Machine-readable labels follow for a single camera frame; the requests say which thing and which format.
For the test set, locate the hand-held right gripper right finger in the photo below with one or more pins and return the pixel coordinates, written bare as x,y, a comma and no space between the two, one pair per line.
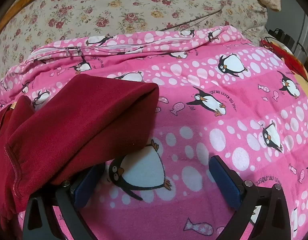
224,180

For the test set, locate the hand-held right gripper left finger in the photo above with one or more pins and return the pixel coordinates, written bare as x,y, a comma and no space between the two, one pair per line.
86,187

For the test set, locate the dark red fleece garment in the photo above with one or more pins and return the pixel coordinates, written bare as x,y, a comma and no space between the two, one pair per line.
81,120

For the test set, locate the pink penguin print blanket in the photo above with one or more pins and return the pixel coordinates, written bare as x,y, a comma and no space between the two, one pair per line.
219,142

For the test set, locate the red yellow printed blanket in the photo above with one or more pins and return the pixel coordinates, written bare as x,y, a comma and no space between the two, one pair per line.
294,60

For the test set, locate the grey cabinet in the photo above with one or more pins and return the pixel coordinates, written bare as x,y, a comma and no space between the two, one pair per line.
305,37

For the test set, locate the floral bed sheet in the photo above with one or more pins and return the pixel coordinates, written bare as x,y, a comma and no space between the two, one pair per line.
118,5

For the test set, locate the orange wooden bed frame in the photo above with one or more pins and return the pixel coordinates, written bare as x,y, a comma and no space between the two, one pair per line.
16,12

